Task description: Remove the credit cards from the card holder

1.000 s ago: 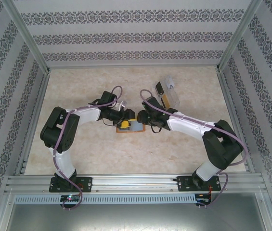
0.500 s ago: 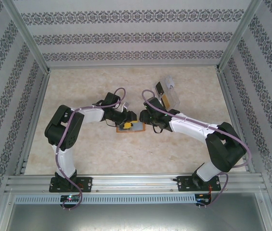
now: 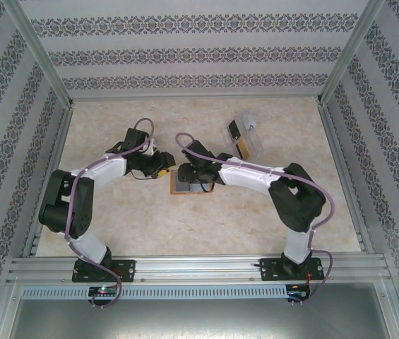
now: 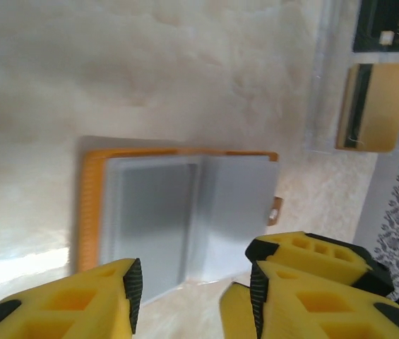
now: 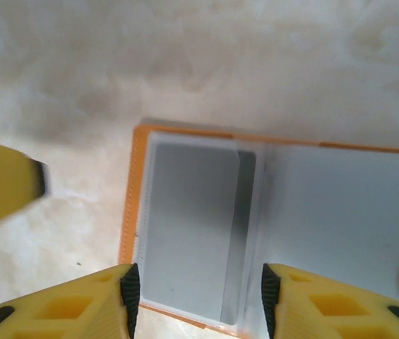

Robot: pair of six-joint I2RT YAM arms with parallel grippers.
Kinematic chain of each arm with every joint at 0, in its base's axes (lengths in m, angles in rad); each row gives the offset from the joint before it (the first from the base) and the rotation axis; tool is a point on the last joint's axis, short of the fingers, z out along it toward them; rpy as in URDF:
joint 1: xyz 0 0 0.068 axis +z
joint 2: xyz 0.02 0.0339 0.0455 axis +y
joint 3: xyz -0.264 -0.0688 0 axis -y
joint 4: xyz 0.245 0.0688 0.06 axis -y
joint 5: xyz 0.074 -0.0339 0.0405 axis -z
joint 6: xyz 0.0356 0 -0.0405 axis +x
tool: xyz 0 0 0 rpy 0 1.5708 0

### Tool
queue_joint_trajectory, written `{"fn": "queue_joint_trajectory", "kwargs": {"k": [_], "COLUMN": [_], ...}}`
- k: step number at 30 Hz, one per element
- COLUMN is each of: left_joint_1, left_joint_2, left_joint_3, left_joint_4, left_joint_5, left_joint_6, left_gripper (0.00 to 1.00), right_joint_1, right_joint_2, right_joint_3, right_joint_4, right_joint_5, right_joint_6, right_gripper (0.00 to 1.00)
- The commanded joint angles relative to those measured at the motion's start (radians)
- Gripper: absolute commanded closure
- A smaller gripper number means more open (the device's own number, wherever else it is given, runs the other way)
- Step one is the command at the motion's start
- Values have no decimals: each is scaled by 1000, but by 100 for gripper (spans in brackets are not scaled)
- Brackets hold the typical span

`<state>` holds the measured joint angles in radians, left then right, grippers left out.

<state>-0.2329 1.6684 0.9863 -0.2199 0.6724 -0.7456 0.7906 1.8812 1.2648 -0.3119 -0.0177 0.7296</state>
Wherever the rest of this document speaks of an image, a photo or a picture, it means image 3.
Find clear acrylic tiered card stand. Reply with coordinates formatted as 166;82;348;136
221;109;266;160

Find black credit card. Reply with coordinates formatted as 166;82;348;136
227;120;242;142

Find white pink patterned credit card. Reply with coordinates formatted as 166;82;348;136
241;112;256;131

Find aluminium mounting rail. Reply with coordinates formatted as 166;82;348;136
6;256;393;283

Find aluminium left side rail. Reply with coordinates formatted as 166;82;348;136
20;104;76;258

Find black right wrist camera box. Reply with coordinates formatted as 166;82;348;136
183;140;215;164

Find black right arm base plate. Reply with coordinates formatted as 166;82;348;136
259;257;324;283

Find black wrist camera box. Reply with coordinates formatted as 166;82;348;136
123;127;150;151
183;140;215;164

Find grey blue credit card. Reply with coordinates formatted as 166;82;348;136
184;180;215;195

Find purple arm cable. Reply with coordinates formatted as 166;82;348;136
174;132;336;307
64;118;157;311

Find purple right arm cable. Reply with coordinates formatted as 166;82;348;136
174;132;336;307

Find aluminium frame post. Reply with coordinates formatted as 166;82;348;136
317;0;387;107
3;0;75;109

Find aluminium left frame post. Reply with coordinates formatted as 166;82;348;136
3;0;75;109

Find grey metal bottom panel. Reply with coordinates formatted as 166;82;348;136
8;299;398;339

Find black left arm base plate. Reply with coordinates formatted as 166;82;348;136
72;259;137;283

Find aluminium right frame post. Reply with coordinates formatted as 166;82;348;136
317;0;387;107

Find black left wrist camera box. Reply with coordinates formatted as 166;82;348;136
123;127;150;151

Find gold credit card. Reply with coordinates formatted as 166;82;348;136
236;138;250;159

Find grey slotted cable duct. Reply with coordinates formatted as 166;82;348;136
20;284;289;302

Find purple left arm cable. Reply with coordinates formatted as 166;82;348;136
64;118;157;311

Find orange card holder wallet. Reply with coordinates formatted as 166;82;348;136
169;169;217;197

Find aluminium right side rail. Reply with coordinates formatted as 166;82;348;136
317;100;376;255

